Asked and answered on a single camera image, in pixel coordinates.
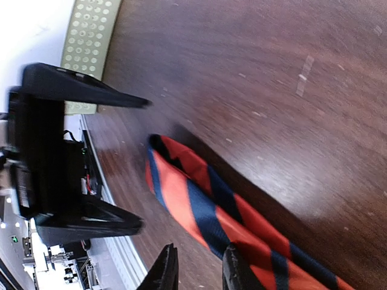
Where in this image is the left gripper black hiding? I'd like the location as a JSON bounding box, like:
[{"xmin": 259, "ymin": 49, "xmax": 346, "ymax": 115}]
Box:
[{"xmin": 7, "ymin": 63, "xmax": 151, "ymax": 247}]

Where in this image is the pale green perforated basket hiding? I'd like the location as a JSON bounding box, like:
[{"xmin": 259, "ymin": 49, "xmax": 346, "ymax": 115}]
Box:
[{"xmin": 60, "ymin": 0, "xmax": 122, "ymax": 115}]

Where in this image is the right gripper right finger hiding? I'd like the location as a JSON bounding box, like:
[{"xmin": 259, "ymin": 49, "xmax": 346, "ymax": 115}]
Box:
[{"xmin": 222, "ymin": 243, "xmax": 264, "ymax": 290}]

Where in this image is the red navy striped tie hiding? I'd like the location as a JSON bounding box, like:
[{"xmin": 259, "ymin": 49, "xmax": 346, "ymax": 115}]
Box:
[{"xmin": 146, "ymin": 134, "xmax": 350, "ymax": 289}]

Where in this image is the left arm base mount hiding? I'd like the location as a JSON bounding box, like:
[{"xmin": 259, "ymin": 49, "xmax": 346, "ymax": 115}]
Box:
[{"xmin": 82, "ymin": 129, "xmax": 102, "ymax": 199}]

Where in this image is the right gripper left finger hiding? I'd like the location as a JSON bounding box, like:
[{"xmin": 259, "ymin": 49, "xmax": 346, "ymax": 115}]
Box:
[{"xmin": 137, "ymin": 243, "xmax": 179, "ymax": 290}]

